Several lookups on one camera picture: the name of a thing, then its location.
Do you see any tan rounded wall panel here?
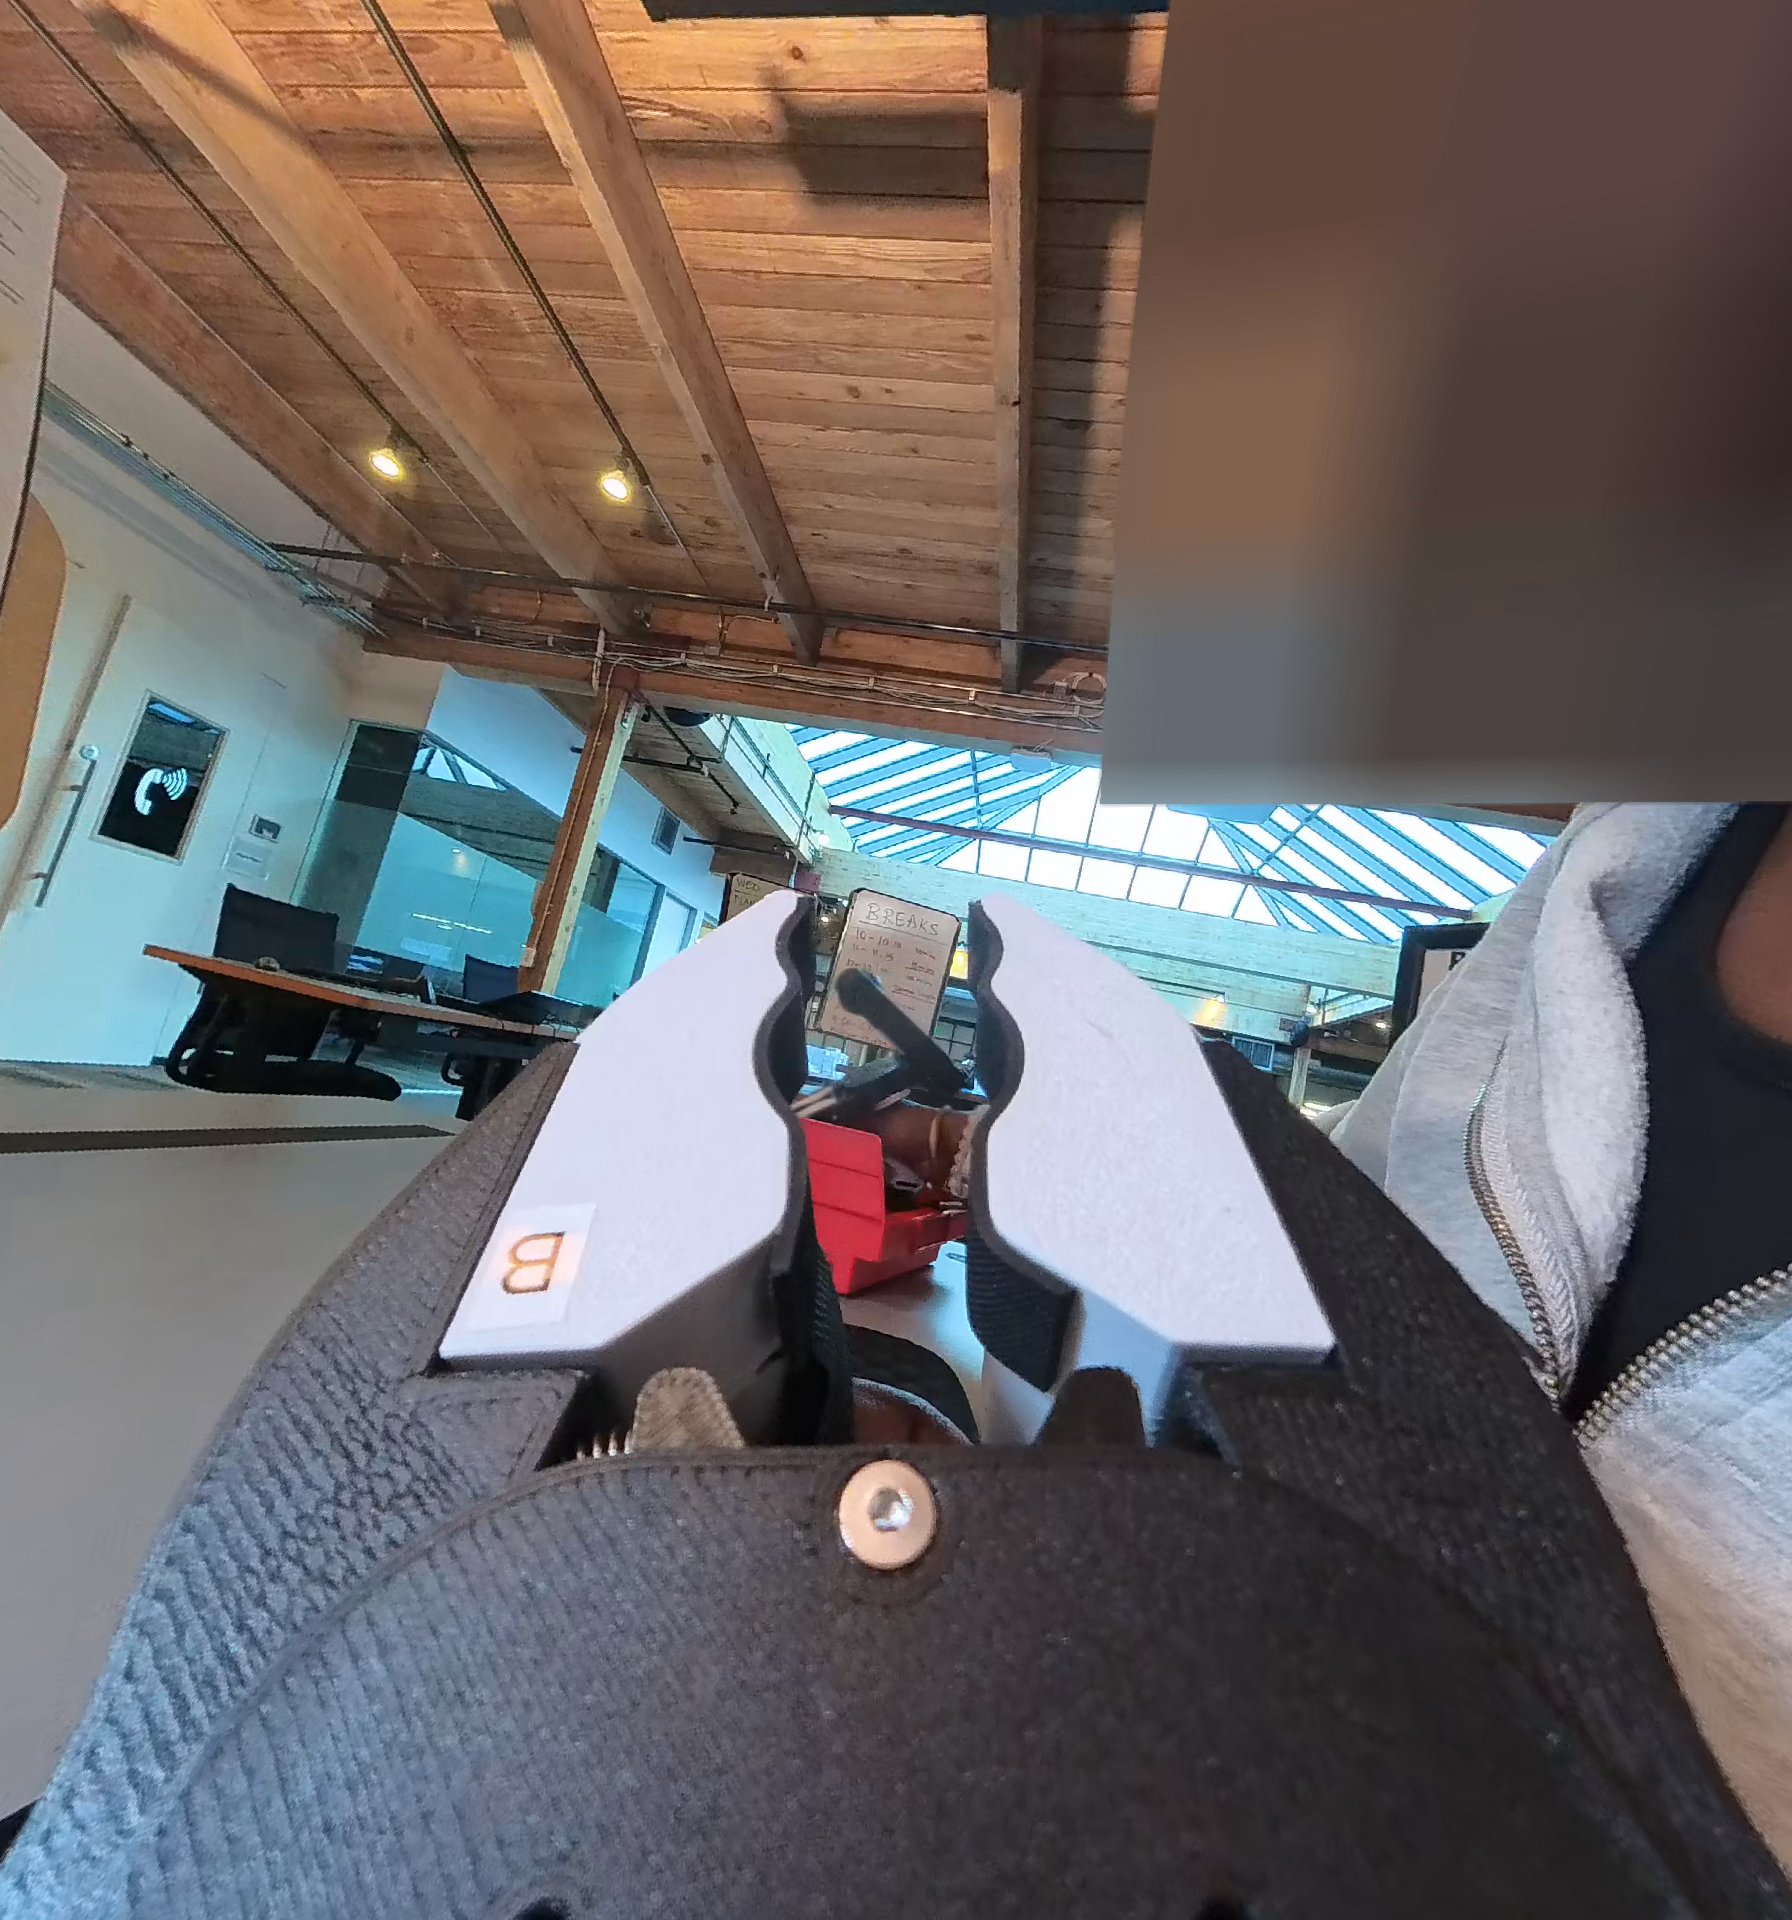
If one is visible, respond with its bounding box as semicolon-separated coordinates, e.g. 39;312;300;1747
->
0;496;72;861

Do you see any glass partition wall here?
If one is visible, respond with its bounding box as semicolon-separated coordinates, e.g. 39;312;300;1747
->
294;721;721;1009

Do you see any wooden support post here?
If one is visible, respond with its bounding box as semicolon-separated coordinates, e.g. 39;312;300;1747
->
518;687;638;996

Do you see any black ceiling pipe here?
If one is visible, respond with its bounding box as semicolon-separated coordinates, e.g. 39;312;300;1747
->
266;543;1111;658

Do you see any black shirt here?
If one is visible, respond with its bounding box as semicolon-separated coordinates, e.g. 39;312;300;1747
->
1563;801;1792;1425

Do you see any black rod handle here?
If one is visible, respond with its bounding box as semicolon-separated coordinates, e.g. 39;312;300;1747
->
805;967;989;1120

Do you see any person in grey hoodie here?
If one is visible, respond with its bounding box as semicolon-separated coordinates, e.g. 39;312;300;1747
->
1323;801;1792;1920

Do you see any black phone sign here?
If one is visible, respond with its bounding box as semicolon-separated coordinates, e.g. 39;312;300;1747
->
94;691;231;861

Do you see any long wooden desk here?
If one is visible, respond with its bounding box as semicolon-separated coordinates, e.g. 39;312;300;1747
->
143;944;605;1045

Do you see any white door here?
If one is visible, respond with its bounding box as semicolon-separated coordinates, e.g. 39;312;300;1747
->
0;597;137;1063

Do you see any black office chair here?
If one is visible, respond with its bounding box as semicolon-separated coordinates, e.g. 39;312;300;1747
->
165;883;406;1106
436;959;575;1124

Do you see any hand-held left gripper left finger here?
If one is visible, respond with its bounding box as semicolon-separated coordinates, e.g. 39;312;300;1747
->
437;897;851;1450

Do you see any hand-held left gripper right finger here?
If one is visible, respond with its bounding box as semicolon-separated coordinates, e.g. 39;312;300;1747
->
962;897;1345;1450

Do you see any black framed sign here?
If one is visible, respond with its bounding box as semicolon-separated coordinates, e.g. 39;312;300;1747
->
1388;921;1493;1041

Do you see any red plastic box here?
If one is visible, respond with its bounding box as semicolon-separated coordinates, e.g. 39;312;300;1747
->
803;1118;976;1298

